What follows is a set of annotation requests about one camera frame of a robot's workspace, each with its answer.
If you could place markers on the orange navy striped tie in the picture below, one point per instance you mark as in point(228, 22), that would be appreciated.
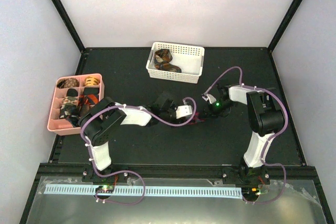
point(89, 99)

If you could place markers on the brown patterned tie in basket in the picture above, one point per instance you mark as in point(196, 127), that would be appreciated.
point(162, 61)

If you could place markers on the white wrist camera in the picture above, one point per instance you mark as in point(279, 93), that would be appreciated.
point(183, 111)
point(209, 98)

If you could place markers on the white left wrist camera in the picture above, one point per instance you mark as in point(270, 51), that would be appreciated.
point(183, 111)

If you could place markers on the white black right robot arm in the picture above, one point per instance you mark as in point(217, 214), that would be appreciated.
point(267, 117)

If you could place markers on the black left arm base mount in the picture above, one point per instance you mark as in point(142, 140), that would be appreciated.
point(90, 176)

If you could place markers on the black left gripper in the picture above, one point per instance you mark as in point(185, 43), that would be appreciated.
point(179, 120)

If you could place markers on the red navy striped tie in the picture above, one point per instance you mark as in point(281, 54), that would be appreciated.
point(199, 117)

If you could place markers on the brown monogram rolled tie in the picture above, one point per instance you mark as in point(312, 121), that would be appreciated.
point(67, 83)

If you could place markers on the pink divided organizer tray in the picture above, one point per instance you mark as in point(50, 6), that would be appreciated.
point(67, 123)

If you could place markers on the orange patterned rolled tie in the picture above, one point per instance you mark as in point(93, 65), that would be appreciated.
point(91, 81)

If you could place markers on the white perforated plastic basket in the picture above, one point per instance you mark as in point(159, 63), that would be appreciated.
point(189, 58)

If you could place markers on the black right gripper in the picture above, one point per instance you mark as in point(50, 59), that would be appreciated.
point(210, 112)

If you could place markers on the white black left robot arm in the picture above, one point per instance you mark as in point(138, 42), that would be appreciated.
point(97, 125)

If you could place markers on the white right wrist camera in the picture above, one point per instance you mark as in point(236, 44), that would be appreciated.
point(209, 98)

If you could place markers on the light blue slotted cable duct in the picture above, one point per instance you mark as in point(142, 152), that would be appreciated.
point(146, 191)

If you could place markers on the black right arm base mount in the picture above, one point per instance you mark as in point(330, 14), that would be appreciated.
point(243, 175)

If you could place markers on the black rolled tie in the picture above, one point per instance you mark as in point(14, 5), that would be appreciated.
point(71, 92)

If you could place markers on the camouflage rolled tie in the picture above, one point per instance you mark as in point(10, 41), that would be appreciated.
point(69, 104)

